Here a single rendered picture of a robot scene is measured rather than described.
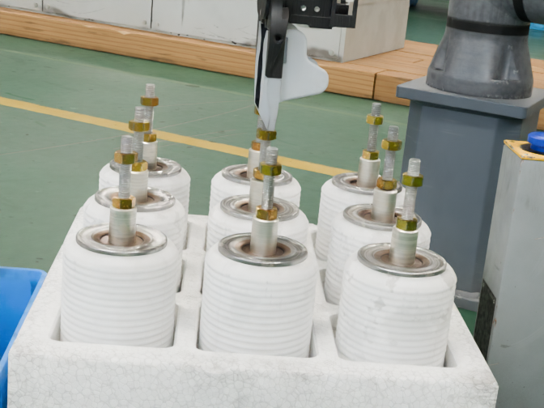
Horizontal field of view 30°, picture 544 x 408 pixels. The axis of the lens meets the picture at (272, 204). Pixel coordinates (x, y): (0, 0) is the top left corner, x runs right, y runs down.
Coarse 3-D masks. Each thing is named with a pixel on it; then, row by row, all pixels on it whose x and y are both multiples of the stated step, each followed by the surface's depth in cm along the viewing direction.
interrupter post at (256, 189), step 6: (252, 180) 95; (252, 186) 95; (258, 186) 95; (252, 192) 95; (258, 192) 95; (252, 198) 96; (258, 198) 95; (252, 204) 96; (258, 204) 95; (252, 210) 96
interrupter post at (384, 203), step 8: (376, 192) 96; (384, 192) 95; (392, 192) 96; (376, 200) 96; (384, 200) 96; (392, 200) 96; (376, 208) 96; (384, 208) 96; (392, 208) 96; (376, 216) 96; (384, 216) 96; (392, 216) 96
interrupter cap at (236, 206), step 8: (224, 200) 97; (232, 200) 98; (240, 200) 98; (248, 200) 98; (280, 200) 99; (224, 208) 95; (232, 208) 95; (240, 208) 96; (280, 208) 97; (288, 208) 97; (296, 208) 97; (240, 216) 93; (248, 216) 93; (280, 216) 94; (288, 216) 94; (296, 216) 95
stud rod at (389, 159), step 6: (390, 126) 94; (396, 126) 95; (390, 132) 94; (396, 132) 94; (390, 138) 95; (396, 138) 95; (390, 156) 95; (384, 162) 96; (390, 162) 95; (384, 168) 96; (390, 168) 95; (384, 174) 96; (390, 174) 96; (390, 180) 96
